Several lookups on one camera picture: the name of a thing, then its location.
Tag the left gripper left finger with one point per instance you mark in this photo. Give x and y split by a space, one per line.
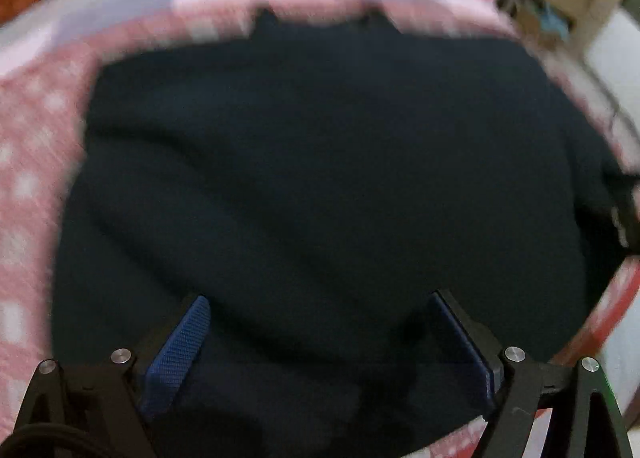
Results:
105 410

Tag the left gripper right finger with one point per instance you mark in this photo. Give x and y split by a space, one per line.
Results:
510 387

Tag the dark navy jacket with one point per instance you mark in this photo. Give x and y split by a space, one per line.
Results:
316 184

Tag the red checkered blanket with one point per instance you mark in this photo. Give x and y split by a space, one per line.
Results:
41 118

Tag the cardboard box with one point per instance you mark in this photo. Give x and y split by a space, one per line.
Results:
572 25

